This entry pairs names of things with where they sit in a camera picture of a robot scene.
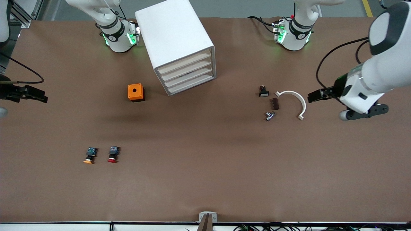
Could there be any red capped push button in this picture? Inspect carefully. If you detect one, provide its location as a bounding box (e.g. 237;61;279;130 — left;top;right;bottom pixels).
107;146;121;163

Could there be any orange capped push button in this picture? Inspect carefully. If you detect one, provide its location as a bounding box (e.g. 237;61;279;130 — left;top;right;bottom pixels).
83;147;99;165

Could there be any orange button box with hole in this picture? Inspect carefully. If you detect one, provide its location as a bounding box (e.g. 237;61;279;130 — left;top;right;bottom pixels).
127;83;145;102

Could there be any white curved plastic clamp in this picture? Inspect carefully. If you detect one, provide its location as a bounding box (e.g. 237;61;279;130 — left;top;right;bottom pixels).
275;90;307;121

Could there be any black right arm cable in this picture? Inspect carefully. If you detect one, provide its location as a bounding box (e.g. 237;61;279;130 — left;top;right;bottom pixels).
0;52;44;84

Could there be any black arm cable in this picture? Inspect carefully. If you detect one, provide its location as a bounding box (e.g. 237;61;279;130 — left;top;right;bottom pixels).
316;36;370;90
0;52;44;84

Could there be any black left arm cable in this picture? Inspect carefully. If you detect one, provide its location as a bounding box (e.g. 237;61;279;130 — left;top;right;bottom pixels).
316;36;370;90

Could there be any black base cable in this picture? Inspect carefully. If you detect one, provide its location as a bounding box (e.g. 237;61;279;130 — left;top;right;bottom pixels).
247;15;276;34

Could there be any black table edge rail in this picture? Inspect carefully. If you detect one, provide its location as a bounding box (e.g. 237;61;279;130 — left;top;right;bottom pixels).
0;221;411;225

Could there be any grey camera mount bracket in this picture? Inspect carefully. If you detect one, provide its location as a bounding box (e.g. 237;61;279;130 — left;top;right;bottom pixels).
197;212;217;231

